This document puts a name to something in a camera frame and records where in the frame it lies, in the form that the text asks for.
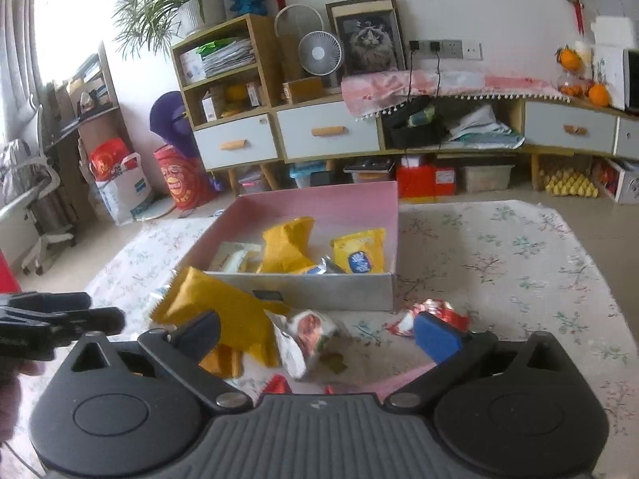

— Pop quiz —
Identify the wooden white drawer cabinet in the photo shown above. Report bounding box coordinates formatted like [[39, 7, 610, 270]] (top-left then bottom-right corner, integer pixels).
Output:
[[171, 15, 638, 172]]

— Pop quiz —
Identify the yellow cake snack pack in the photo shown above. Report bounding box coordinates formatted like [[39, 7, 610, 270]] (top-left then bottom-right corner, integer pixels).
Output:
[[330, 228, 385, 275]]

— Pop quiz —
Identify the red cylindrical gift box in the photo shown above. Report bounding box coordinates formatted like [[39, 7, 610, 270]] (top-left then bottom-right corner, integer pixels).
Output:
[[154, 144, 216, 211]]

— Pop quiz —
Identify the white paper shopping bag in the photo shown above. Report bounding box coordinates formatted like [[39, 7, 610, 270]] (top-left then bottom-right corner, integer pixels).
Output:
[[90, 152, 154, 226]]

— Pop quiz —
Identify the orange fruit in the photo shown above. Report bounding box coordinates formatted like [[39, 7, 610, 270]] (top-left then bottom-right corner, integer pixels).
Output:
[[587, 83, 611, 107], [556, 47, 583, 73]]

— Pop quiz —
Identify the cream white snack pack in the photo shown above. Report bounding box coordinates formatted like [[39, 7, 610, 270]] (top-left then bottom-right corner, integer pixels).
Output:
[[208, 241, 262, 273]]

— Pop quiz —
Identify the white desk fan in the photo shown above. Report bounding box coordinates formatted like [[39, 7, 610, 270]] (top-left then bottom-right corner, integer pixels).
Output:
[[298, 30, 344, 92]]

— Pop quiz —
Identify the pink snack pack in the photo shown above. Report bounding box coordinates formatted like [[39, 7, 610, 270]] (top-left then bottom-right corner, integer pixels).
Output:
[[333, 363, 437, 402]]

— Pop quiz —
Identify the white office chair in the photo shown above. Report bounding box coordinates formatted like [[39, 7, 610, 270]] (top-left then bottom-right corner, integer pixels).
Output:
[[1, 95, 76, 276]]

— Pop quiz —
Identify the pink cloth cover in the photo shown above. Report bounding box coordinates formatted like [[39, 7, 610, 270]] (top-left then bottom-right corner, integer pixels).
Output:
[[340, 70, 572, 118]]

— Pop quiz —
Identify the potted green plant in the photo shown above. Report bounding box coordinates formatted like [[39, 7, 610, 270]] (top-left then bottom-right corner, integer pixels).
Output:
[[114, 0, 204, 58]]

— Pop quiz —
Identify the white microwave oven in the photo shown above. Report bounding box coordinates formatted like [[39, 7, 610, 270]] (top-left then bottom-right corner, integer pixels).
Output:
[[590, 16, 638, 115]]

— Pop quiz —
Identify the red snack pack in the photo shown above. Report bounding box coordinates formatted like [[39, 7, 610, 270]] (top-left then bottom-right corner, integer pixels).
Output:
[[385, 299, 469, 337], [260, 374, 335, 396]]

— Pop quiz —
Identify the pink cardboard box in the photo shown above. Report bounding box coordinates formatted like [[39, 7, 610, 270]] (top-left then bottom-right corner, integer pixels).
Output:
[[180, 180, 399, 313]]

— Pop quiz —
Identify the large yellow snack bag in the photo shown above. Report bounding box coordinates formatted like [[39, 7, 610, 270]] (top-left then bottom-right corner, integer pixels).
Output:
[[151, 267, 290, 368]]

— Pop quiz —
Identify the pecan kernel snack bag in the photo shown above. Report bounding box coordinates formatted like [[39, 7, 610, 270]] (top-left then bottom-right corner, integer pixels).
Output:
[[266, 309, 349, 382]]

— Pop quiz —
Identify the red storage box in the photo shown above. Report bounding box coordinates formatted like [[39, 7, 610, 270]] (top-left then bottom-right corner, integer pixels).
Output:
[[397, 164, 457, 199]]

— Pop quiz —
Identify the framed cat picture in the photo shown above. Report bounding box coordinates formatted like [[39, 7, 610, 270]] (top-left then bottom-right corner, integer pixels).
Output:
[[326, 0, 406, 76]]

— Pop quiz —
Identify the purple plush toy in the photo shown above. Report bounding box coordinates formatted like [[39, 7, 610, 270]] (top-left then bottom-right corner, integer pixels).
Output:
[[149, 91, 216, 194]]

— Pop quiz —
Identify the purple gloved left hand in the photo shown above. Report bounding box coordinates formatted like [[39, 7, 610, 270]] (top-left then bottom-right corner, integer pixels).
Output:
[[0, 357, 44, 443]]

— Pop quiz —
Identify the white blue snack pack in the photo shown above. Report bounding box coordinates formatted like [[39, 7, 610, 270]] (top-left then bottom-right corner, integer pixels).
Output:
[[302, 255, 345, 275]]

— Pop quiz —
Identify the yellow egg tray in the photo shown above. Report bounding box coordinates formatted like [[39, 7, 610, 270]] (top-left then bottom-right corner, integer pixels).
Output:
[[540, 169, 599, 198]]

